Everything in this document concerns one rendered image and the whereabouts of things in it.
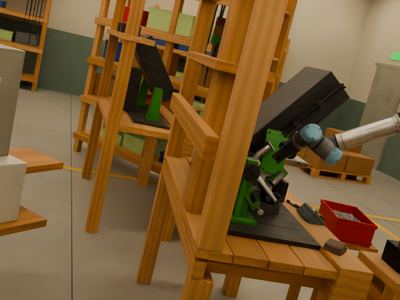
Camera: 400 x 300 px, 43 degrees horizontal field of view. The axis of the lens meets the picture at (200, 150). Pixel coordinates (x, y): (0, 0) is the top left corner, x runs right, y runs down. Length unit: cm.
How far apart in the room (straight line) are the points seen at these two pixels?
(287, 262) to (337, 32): 1086
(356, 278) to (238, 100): 83
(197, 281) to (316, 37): 1075
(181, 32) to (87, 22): 575
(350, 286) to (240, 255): 46
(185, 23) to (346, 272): 389
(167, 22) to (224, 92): 355
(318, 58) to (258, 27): 1071
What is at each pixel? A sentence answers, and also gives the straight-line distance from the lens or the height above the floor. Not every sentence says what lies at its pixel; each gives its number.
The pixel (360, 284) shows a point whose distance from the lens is 210.
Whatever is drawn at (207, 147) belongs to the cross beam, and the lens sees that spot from 183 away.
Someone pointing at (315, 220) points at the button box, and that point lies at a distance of 248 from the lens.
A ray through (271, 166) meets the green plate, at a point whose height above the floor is 110.
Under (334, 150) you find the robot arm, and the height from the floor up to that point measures 130.
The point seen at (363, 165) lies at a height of 31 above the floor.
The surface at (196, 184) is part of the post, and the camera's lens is 217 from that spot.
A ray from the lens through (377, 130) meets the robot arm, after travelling 223.
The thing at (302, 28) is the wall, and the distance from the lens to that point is 1219.
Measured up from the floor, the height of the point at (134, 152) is 26.
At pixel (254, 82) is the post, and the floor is 150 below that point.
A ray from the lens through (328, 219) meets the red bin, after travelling 277.
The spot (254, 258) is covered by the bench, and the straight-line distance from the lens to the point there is 191.
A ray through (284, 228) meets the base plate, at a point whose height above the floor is 90.
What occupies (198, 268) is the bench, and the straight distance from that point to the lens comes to 189.
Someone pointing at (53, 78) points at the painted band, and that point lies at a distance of 1113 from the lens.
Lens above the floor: 157
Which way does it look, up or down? 11 degrees down
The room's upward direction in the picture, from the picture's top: 14 degrees clockwise
